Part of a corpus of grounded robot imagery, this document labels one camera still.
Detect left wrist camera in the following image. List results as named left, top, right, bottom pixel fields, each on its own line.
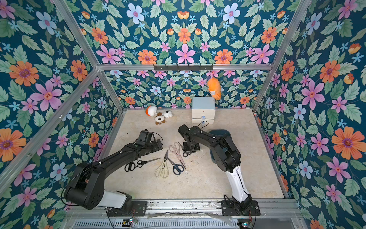
left=135, top=129, right=153, bottom=147

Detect teal plastic storage box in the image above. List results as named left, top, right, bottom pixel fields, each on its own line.
left=209, top=129, right=232, bottom=164

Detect white brown plush dog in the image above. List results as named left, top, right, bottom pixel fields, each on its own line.
left=154, top=111, right=173, bottom=125

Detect cream kitchen scissors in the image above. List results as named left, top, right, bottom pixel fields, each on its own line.
left=154, top=150, right=169, bottom=178

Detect small black scissors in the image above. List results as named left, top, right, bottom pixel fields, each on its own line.
left=178, top=142, right=189, bottom=158

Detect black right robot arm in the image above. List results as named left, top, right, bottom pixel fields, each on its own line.
left=178, top=125, right=253, bottom=208

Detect white mini drawer cabinet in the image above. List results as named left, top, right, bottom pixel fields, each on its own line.
left=192, top=97, right=215, bottom=124

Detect black scissors pointing right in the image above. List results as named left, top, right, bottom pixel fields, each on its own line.
left=135, top=157, right=160, bottom=168

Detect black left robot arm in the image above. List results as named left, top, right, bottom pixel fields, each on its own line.
left=62, top=139, right=163, bottom=210

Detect pink kitchen scissors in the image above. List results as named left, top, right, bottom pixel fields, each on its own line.
left=169, top=142, right=186, bottom=169

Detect black hook rail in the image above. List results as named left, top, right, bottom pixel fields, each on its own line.
left=153, top=64, right=214, bottom=71

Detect orange plush toy hanging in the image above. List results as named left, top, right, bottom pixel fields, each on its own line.
left=207, top=77, right=221, bottom=101

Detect black scissors leftmost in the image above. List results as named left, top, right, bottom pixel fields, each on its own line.
left=124, top=162, right=136, bottom=172

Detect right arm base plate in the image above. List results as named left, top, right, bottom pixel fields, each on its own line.
left=221, top=199, right=261, bottom=216

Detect metal front rail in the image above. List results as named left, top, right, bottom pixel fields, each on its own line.
left=61, top=198, right=308, bottom=229

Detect blue handled scissors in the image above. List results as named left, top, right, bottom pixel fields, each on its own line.
left=167, top=157, right=185, bottom=176

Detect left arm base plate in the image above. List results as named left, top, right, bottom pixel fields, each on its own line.
left=107, top=200, right=147, bottom=217

